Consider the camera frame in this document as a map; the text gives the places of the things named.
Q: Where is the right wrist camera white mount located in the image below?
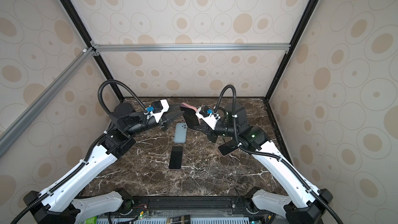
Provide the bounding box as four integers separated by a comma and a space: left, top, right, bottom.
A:
195, 106, 221, 130

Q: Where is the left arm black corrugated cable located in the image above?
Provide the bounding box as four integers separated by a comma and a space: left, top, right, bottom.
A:
10, 80, 150, 224

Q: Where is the black frame post right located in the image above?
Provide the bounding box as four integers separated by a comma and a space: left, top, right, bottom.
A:
265, 0, 331, 101

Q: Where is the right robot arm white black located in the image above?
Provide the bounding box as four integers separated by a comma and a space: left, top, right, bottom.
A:
191, 103, 334, 224

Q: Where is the light blue phone case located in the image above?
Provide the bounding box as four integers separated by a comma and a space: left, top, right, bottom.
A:
174, 123, 188, 144

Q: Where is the purple smartphone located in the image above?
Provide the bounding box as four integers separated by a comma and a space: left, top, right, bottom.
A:
169, 146, 183, 170

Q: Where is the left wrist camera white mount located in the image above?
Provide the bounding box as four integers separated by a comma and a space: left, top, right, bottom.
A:
145, 99, 170, 123

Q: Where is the black frame post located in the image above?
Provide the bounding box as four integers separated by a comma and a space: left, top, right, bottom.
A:
265, 0, 331, 101
45, 0, 124, 102

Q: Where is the pink cased smartphone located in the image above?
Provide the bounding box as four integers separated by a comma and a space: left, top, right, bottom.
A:
180, 103, 201, 131

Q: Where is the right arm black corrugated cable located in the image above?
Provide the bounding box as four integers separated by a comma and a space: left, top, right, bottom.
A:
214, 84, 344, 224

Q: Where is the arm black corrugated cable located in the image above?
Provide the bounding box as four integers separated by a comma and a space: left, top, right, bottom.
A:
10, 80, 150, 224
214, 84, 344, 224

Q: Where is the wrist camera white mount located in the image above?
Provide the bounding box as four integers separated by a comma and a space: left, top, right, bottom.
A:
145, 99, 170, 123
195, 106, 221, 130

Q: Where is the black smartphone rose edge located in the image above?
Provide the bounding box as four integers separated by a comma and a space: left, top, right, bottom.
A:
218, 140, 238, 157

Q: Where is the white slotted cable duct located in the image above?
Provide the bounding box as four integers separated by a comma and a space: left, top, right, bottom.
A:
80, 217, 254, 224

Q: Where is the diagonal aluminium rail left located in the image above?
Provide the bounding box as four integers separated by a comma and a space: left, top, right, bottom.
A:
1, 47, 94, 156

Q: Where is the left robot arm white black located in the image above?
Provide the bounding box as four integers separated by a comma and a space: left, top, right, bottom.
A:
12, 100, 183, 224

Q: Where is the black frame post left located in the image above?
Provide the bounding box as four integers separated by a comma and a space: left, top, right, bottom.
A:
45, 0, 124, 102

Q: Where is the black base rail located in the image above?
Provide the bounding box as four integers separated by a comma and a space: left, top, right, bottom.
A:
71, 195, 324, 224

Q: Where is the horizontal aluminium rail back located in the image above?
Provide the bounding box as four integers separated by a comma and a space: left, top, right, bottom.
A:
94, 43, 290, 52

